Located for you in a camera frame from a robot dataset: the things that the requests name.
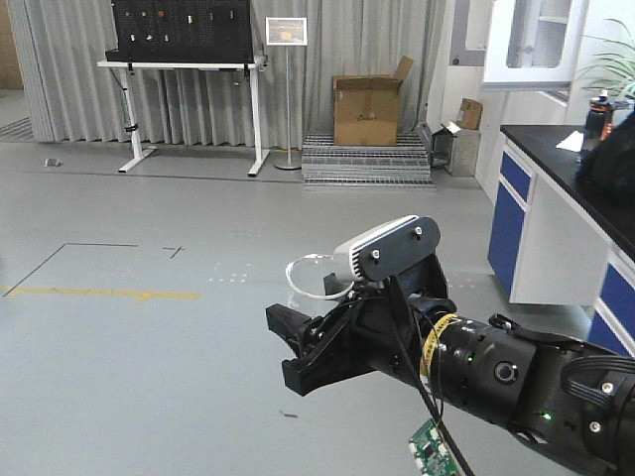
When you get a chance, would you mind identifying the metal box on floor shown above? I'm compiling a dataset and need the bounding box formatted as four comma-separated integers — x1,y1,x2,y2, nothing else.
430,120,461,169

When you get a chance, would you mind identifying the dark water bottle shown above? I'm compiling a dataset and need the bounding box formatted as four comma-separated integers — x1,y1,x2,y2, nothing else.
580,89,614,159

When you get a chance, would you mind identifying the black camera cable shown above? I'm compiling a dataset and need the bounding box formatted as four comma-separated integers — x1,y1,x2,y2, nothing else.
386,275,475,476

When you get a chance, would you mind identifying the white standing desk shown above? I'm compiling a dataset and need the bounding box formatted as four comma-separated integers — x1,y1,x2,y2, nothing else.
97,55,269,178

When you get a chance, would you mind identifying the small cardboard box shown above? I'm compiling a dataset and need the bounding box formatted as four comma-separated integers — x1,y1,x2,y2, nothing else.
456,98,483,130

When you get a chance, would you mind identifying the clear glass beaker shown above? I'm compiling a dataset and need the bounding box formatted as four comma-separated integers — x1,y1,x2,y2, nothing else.
284,253,353,317

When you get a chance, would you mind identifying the blue white lab counter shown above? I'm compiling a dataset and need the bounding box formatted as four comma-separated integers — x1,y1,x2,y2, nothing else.
487,125,634,355

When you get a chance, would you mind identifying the sign on metal stand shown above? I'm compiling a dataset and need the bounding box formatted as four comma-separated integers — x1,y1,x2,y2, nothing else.
265,17,308,171

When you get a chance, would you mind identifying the white paper on counter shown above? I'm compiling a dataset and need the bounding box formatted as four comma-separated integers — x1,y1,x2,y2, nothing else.
557,131,584,153

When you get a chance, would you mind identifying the green circuit board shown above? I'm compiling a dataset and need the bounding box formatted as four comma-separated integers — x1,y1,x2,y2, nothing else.
408,418,463,476

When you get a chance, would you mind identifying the large cardboard box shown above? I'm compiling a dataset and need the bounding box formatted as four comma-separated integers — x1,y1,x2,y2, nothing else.
332,56,414,146

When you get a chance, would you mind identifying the green plant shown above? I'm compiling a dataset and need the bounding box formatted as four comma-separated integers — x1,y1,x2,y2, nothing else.
575,18,634,101

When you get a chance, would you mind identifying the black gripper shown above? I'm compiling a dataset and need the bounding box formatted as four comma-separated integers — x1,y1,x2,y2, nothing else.
266,255,456,396

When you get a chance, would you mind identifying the black pegboard panel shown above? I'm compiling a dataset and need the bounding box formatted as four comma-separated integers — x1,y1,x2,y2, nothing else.
105,1,254,63

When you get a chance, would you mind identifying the metal grate platform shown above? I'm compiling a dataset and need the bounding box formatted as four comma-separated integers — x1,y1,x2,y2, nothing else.
302,132,436,191

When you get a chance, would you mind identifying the grey curtain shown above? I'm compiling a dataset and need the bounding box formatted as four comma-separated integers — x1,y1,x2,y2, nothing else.
6,1,445,147

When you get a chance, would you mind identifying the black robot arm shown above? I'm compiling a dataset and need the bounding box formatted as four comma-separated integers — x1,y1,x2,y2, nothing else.
266,255,634,475

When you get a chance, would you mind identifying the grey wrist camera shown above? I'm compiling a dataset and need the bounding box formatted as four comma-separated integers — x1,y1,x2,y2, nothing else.
333,215,441,283

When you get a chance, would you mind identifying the white wall cabinet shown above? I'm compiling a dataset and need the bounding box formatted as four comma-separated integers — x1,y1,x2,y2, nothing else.
482,0,588,91

